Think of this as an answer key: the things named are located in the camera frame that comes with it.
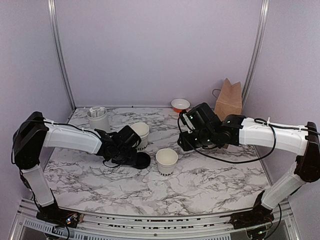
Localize white paper cup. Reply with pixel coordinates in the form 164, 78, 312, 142
155, 148, 179, 177

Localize stack of white paper cups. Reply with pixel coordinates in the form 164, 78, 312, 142
130, 122, 150, 151

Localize brown paper bag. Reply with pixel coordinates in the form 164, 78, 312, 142
212, 77, 243, 150

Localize black plastic cup lid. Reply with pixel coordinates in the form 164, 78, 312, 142
131, 152, 151, 170

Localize left aluminium frame post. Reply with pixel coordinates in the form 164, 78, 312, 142
47, 0, 76, 112

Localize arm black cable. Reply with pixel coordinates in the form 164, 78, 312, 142
9, 117, 121, 168
176, 113, 308, 165

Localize white sugar packets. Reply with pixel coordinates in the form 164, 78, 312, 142
89, 106, 106, 118

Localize right aluminium frame post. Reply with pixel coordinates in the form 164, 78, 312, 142
241, 0, 270, 109

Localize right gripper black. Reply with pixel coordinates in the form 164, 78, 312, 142
177, 129, 217, 151

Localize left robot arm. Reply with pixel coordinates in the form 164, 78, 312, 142
11, 111, 150, 225

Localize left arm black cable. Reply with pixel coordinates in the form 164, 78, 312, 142
9, 117, 121, 168

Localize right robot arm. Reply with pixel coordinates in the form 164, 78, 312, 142
177, 102, 320, 229

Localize front aluminium rail base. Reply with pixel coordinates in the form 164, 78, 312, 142
8, 199, 302, 240

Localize aluminium frame post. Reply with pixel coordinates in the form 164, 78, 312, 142
47, 0, 76, 112
241, 0, 270, 109

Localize grey cylindrical canister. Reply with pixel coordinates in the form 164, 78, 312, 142
87, 108, 111, 133

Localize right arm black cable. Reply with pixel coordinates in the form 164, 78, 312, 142
176, 113, 308, 165

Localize orange white bowl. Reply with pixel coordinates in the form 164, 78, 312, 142
171, 98, 191, 113

